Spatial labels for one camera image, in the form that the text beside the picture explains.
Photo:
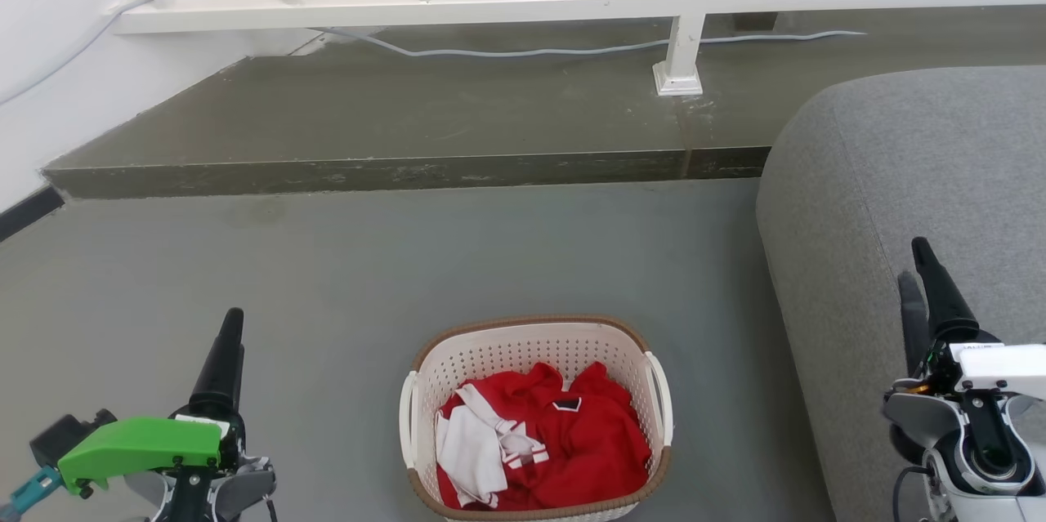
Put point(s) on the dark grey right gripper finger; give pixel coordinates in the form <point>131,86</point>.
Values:
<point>944,301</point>
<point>914,326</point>

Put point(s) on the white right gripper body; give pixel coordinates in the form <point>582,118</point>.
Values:
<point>1005,367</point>

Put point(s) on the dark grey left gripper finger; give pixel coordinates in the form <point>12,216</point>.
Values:
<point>222,375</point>

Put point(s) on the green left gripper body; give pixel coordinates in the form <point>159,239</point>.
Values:
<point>139,444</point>

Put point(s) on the white perforated laundry basket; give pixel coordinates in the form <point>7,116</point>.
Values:
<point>523,342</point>

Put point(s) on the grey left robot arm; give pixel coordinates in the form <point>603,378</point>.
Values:
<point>237,489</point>

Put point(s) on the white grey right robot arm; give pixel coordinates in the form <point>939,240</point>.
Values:
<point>989,457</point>

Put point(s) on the grey fabric sofa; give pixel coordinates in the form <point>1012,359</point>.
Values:
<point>915,179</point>

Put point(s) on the black baseboard strip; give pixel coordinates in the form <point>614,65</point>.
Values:
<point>29,213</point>

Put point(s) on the raised concrete step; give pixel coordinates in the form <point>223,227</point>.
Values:
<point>409,113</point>

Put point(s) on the red and white jersey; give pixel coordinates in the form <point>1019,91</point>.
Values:
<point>588,440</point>

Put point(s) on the white metal railing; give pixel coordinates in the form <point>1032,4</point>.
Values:
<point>490,3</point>

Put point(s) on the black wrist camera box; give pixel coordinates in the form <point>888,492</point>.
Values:
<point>61,434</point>

